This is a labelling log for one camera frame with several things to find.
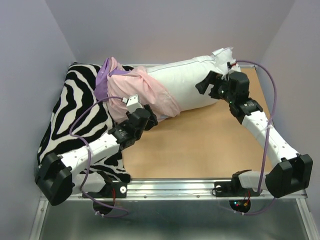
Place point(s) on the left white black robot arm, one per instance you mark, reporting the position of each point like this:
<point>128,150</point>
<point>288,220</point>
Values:
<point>58,175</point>

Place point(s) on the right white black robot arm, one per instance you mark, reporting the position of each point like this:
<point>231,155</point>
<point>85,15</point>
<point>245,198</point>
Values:
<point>291,171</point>

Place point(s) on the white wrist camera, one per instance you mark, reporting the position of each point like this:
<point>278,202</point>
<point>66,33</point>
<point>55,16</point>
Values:
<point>233,67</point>
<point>132,103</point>

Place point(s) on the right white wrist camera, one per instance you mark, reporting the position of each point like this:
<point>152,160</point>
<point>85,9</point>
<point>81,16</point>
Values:
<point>233,67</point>

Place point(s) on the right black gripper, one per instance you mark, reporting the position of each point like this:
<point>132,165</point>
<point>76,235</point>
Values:
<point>213,78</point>

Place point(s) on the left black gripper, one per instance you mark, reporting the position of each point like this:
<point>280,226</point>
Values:
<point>152,120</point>

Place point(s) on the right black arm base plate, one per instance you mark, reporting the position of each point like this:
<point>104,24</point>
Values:
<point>224,189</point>

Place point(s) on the white pillow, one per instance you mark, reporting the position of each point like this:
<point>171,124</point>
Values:
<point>180,78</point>

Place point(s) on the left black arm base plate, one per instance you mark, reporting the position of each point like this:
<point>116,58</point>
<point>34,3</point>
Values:
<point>114,189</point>

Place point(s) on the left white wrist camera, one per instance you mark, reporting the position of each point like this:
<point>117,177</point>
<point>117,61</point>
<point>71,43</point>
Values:
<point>132,103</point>

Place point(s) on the aluminium mounting rail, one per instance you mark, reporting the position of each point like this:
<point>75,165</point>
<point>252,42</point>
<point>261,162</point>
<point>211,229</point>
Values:
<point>170,190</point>

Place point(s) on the zebra striped pillow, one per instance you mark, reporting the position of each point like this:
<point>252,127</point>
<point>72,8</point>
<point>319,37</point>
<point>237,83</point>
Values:
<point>76,106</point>

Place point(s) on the purple pink princess pillowcase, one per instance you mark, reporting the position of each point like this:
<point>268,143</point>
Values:
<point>113,80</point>

